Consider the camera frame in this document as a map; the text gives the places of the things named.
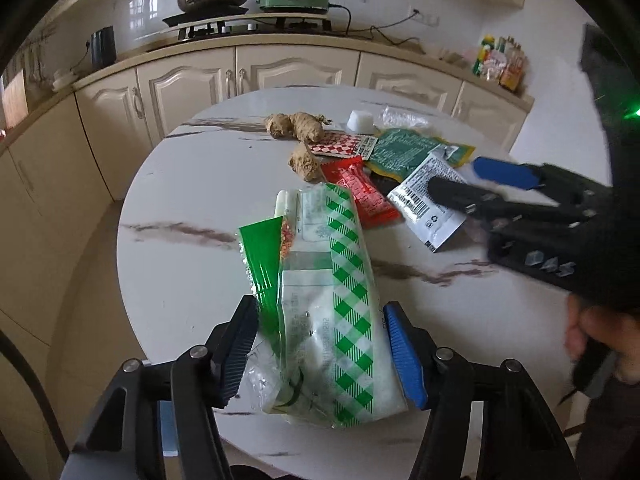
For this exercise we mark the dark green yellow-edged packet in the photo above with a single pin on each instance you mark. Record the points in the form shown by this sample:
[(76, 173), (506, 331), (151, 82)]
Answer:
[(405, 152)]

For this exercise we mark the large ginger root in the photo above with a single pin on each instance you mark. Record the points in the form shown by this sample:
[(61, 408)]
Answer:
[(300, 125)]

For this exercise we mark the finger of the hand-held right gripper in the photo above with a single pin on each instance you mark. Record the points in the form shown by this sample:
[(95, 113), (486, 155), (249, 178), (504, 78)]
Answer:
[(505, 172), (460, 197)]

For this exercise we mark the person's right hand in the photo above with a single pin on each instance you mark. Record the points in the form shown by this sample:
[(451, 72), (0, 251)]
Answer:
[(625, 340)]

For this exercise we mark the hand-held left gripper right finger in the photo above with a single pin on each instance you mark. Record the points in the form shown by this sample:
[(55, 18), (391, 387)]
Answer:
[(405, 355)]

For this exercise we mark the cream lower cabinets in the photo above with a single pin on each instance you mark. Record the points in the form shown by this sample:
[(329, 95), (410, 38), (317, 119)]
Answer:
[(190, 90)]

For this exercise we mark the person's dark clothing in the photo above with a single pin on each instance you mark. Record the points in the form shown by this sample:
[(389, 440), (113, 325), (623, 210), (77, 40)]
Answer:
[(615, 435)]

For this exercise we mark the small white tub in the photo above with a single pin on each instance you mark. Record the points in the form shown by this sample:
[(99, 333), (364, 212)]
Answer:
[(361, 121)]

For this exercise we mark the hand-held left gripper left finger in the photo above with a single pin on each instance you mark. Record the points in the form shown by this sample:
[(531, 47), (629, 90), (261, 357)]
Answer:
[(235, 355)]

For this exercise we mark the red white checkered packet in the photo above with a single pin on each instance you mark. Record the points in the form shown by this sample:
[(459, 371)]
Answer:
[(340, 146)]

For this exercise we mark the glossy green wrapper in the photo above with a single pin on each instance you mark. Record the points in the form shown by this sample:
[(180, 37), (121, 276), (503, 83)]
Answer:
[(262, 260)]

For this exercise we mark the black gas stove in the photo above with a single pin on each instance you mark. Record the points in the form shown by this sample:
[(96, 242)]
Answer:
[(235, 27)]

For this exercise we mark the clear crinkled plastic wrap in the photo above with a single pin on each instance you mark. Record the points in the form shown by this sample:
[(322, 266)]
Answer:
[(402, 117)]

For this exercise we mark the hanging utensil rack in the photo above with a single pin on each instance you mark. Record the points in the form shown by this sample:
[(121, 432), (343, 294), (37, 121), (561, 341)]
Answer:
[(39, 55)]

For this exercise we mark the white barcode packet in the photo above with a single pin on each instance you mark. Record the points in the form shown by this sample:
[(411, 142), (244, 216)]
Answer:
[(425, 215)]

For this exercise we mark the green checked plastic bag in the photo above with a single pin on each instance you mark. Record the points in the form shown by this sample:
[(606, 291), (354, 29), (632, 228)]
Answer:
[(340, 285)]

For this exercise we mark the small ginger piece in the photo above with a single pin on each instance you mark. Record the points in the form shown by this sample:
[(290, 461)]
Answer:
[(305, 162)]

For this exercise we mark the black electric kettle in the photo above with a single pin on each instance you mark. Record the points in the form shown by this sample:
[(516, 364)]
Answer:
[(103, 47)]

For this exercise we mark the wooden cutting board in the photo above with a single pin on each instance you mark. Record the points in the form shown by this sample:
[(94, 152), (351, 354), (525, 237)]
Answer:
[(15, 100)]

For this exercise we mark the white double wall socket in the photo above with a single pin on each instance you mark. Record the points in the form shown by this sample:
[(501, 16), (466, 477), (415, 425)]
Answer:
[(425, 16)]

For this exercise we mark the round marble table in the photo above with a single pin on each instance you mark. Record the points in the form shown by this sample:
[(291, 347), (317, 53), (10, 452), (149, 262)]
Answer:
[(200, 270)]

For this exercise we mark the cluster of condiment bottles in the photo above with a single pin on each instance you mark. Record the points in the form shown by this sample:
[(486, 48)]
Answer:
[(500, 62)]

